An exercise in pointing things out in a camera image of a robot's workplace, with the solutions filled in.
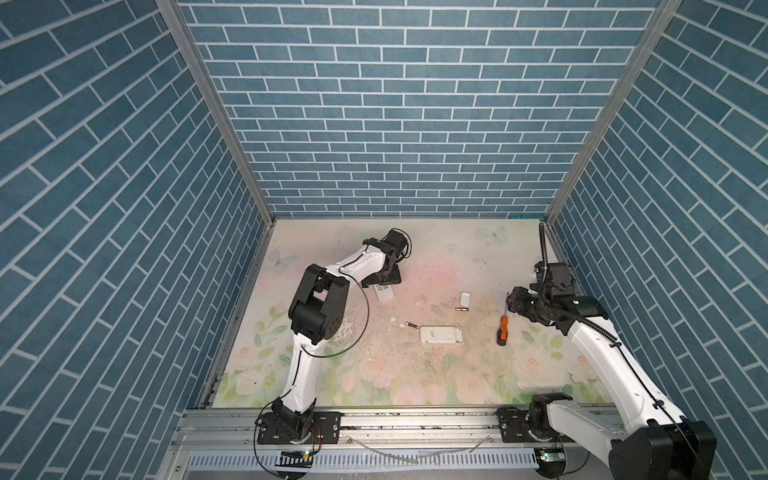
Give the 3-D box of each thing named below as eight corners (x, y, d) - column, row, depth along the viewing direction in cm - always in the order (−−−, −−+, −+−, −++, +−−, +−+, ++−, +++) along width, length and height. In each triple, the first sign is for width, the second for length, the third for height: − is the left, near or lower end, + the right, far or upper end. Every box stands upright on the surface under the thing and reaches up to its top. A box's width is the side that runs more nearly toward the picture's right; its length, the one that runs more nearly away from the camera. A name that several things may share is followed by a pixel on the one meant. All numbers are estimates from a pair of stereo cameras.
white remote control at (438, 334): (419, 343, 90) (420, 340, 89) (419, 328, 93) (419, 325, 92) (463, 343, 90) (464, 340, 89) (461, 328, 93) (462, 325, 92)
